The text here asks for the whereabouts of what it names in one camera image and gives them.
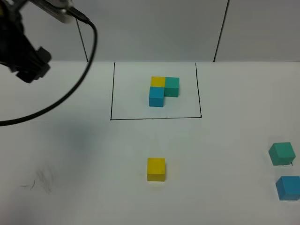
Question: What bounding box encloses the white template paper sheet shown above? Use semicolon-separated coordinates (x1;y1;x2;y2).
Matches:
112;62;201;120

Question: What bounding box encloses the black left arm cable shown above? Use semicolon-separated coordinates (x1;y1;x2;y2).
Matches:
0;7;98;127

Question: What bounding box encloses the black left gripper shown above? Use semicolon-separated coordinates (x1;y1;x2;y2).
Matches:
0;0;52;83

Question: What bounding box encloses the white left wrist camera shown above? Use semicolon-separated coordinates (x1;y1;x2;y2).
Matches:
30;0;73;23

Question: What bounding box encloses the blue template cube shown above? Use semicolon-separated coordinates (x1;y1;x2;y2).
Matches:
149;86;165;107

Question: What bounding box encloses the green template cube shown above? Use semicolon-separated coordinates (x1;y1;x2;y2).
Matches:
164;77;180;98

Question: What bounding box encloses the yellow template cube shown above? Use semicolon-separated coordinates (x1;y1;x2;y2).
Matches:
150;76;165;88

